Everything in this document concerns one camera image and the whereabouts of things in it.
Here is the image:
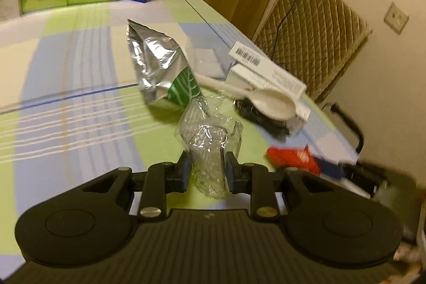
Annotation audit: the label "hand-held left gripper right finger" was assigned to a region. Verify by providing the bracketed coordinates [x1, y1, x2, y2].
[224, 153, 330, 221]

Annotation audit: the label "white plastic spoon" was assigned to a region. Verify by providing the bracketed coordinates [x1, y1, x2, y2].
[195, 71, 297, 120]

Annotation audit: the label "black charger cable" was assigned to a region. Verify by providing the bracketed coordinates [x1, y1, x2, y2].
[270, 0, 328, 60]

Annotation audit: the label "narrow white barcode box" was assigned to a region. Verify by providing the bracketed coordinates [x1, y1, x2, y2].
[229, 41, 307, 101]

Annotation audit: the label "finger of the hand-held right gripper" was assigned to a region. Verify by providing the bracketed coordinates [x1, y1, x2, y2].
[314, 158, 380, 198]

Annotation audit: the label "red snack packet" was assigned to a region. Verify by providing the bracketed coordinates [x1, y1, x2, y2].
[265, 146, 322, 176]

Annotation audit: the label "quilted cover chair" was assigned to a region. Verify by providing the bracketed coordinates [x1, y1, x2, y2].
[252, 0, 371, 155]

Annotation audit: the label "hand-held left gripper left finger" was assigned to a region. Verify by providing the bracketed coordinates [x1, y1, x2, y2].
[80, 151, 192, 223]

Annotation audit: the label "black audio cable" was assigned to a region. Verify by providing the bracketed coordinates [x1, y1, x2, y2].
[233, 98, 305, 138]

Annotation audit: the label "silver green leaf foil pouch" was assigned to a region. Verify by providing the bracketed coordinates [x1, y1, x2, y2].
[126, 18, 203, 110]

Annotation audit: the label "clear plastic wrapper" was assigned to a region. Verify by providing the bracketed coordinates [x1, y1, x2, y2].
[175, 94, 243, 199]

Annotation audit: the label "checked cloth desktop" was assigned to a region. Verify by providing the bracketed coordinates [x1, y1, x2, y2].
[0, 0, 360, 228]

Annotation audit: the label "wall socket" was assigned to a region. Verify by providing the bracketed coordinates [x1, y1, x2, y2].
[383, 2, 410, 35]

